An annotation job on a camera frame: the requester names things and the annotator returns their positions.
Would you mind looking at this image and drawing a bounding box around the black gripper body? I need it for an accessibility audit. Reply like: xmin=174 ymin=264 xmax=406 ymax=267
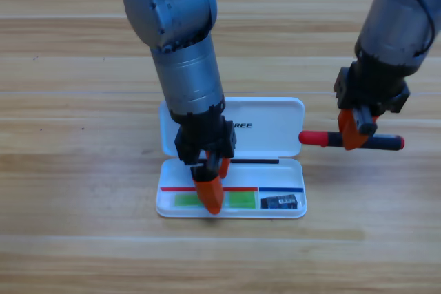
xmin=333 ymin=61 xmax=411 ymax=136
xmin=172 ymin=99 xmax=238 ymax=183

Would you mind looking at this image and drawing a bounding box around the black marker with red cap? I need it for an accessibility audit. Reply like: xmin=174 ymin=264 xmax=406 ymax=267
xmin=298 ymin=130 xmax=406 ymax=152

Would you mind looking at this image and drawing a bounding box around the black eraser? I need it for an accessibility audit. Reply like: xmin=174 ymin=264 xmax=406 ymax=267
xmin=260 ymin=196 xmax=298 ymax=209

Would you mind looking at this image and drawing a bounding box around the white Unitree pencil case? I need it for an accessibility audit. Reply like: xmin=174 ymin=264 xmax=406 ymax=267
xmin=155 ymin=96 xmax=307 ymax=219

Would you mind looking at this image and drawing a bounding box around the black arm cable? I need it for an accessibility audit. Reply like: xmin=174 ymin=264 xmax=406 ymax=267
xmin=409 ymin=0 xmax=435 ymax=58

